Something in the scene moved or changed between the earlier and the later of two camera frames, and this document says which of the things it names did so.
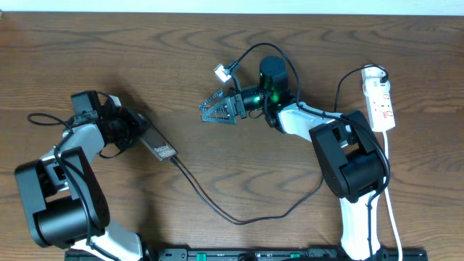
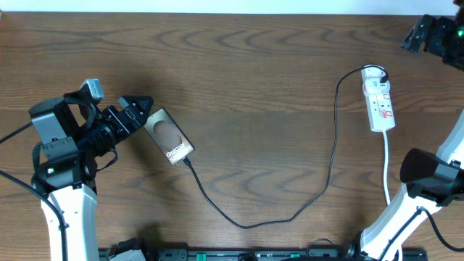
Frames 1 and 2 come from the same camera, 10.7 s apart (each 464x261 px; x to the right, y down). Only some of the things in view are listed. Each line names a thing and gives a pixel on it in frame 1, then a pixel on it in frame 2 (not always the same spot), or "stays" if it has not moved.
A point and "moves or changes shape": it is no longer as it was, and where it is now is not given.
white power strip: (380, 112) stays
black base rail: (257, 254) stays
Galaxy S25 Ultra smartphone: (154, 141) moves or changes shape
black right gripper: (231, 105) -> (440, 26)
